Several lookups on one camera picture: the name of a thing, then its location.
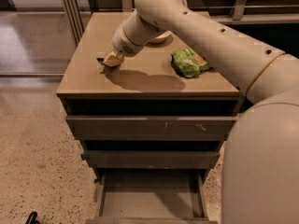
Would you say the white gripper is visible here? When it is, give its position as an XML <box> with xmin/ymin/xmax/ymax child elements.
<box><xmin>103</xmin><ymin>27</ymin><xmax>143</xmax><ymax>67</ymax></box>

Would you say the black rxbar chocolate bar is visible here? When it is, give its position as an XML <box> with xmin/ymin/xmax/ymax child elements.
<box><xmin>96</xmin><ymin>58</ymin><xmax>104</xmax><ymax>63</ymax></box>

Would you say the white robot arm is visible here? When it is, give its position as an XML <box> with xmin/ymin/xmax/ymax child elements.
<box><xmin>110</xmin><ymin>0</ymin><xmax>299</xmax><ymax>224</ymax></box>

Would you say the grey drawer cabinet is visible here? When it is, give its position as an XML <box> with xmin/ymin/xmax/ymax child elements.
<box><xmin>57</xmin><ymin>13</ymin><xmax>244</xmax><ymax>178</ymax></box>

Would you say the grey top drawer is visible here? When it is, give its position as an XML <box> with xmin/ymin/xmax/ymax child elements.
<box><xmin>66</xmin><ymin>116</ymin><xmax>236</xmax><ymax>141</ymax></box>

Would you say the grey middle drawer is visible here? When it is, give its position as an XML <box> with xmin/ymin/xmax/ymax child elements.
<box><xmin>83</xmin><ymin>150</ymin><xmax>220</xmax><ymax>169</ymax></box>

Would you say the grey open bottom drawer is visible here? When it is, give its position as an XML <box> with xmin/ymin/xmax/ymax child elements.
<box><xmin>85</xmin><ymin>170</ymin><xmax>218</xmax><ymax>224</ymax></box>

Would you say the white bowl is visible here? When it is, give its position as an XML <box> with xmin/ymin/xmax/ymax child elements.
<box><xmin>149</xmin><ymin>31</ymin><xmax>171</xmax><ymax>44</ymax></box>

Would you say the green snack bag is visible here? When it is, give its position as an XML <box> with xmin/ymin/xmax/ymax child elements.
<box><xmin>171</xmin><ymin>48</ymin><xmax>210</xmax><ymax>78</ymax></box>

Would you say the black object on floor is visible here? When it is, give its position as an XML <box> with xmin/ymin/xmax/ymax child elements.
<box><xmin>25</xmin><ymin>211</ymin><xmax>40</xmax><ymax>224</ymax></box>

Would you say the metal shelf frame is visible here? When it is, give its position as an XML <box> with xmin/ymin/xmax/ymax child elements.
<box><xmin>0</xmin><ymin>0</ymin><xmax>299</xmax><ymax>77</ymax></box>

